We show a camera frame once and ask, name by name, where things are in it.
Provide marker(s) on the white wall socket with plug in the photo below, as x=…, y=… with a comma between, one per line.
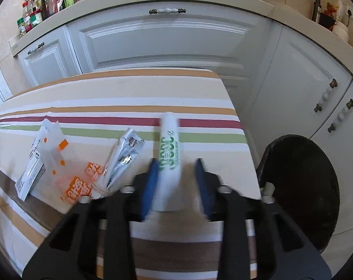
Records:
x=350, y=12

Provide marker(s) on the wide white cabinet drawer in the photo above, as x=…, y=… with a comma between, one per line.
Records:
x=164, y=40

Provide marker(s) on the black trash bin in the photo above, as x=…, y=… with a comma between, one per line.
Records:
x=304, y=186

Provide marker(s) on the white orange plastic bag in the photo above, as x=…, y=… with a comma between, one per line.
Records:
x=68, y=169

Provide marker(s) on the white tube with green print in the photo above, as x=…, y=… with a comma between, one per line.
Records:
x=170, y=157

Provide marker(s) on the dark glass oil bottle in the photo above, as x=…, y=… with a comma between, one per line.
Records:
x=317, y=7

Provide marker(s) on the white cabinet door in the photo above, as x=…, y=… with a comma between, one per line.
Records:
x=351, y=163
x=304, y=73

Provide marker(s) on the striped tablecloth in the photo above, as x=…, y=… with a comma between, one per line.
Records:
x=121, y=93

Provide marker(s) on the group of condiment bottles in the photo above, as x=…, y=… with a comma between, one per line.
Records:
x=45, y=5

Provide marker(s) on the white jar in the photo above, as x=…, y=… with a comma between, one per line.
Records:
x=339, y=31

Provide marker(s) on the small white carton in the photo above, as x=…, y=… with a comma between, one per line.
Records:
x=29, y=178

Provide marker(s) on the narrow white cabinet drawer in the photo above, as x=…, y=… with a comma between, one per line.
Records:
x=48, y=64

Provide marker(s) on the black holder with red items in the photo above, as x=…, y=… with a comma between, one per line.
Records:
x=328, y=16

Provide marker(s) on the silver foil wrapper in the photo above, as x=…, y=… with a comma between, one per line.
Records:
x=124, y=157

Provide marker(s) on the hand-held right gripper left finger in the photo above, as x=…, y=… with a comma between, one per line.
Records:
x=149, y=192

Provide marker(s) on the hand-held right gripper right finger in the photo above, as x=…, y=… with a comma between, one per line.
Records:
x=205, y=192

